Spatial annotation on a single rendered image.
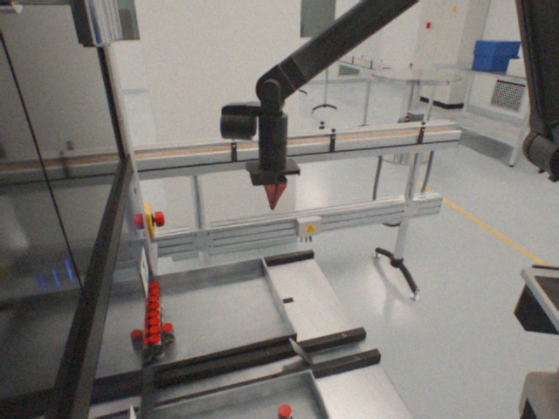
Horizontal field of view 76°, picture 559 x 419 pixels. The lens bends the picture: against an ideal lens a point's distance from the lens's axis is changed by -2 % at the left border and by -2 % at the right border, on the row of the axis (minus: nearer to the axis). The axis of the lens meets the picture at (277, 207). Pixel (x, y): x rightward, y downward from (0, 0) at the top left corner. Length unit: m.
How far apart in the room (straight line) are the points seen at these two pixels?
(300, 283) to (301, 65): 0.49
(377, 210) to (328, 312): 1.27
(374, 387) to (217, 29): 1.83
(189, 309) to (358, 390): 0.38
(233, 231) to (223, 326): 1.04
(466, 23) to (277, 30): 5.31
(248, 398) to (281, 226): 1.25
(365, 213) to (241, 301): 1.27
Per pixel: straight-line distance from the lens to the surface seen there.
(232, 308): 0.83
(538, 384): 0.96
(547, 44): 0.75
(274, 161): 0.71
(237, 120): 0.70
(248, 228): 1.79
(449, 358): 2.05
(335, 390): 0.70
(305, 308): 0.83
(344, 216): 1.94
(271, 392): 0.68
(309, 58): 0.67
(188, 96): 2.14
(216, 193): 2.33
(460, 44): 7.19
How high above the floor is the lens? 1.44
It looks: 28 degrees down
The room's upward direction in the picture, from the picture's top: straight up
